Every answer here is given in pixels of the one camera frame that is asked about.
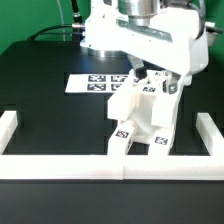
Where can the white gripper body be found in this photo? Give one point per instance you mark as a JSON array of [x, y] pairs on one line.
[[168, 33]]

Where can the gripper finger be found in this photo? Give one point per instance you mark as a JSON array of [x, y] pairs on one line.
[[170, 83], [137, 64]]

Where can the white tagged cube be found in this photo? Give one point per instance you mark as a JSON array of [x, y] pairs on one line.
[[155, 76]]

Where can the white chair seat part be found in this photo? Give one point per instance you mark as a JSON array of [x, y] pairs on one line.
[[151, 113]]

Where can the white chair back part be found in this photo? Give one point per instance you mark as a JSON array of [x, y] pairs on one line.
[[122, 102]]

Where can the white chair side bar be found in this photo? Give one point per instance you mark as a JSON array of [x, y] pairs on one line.
[[8, 124]]

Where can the white base tag plate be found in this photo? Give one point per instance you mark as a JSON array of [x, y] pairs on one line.
[[94, 83]]

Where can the white U-shaped fence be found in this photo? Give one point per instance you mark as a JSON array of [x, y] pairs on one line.
[[104, 167]]

